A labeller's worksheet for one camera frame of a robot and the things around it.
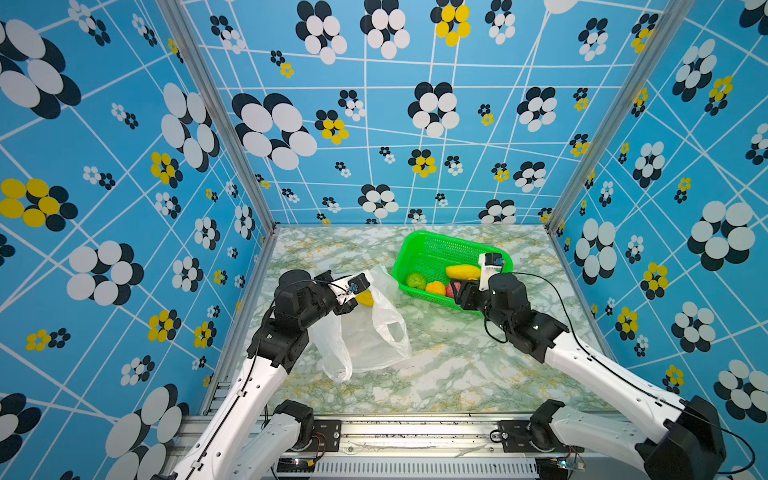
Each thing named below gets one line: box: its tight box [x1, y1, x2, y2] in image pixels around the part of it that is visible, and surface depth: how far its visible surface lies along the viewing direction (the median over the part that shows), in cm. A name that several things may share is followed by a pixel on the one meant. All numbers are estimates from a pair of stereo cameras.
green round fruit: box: [406, 272, 426, 290], surface depth 98 cm
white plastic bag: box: [309, 265, 412, 383], surface depth 75 cm
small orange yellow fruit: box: [426, 281, 446, 296], surface depth 96 cm
